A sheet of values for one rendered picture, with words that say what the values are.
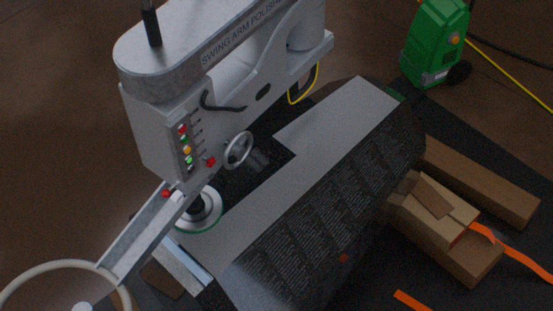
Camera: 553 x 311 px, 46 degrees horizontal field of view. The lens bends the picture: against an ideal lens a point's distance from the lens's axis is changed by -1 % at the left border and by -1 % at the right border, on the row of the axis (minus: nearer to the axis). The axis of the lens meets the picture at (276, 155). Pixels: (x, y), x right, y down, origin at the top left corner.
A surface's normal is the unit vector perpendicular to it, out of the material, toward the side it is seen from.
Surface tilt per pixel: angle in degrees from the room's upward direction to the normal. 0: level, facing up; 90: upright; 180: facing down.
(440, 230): 0
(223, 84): 4
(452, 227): 0
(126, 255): 15
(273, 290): 45
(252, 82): 90
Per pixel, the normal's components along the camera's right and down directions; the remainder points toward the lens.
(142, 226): -0.20, -0.42
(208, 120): 0.78, 0.48
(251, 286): 0.50, -0.06
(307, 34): 0.30, 0.75
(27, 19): -0.04, -0.61
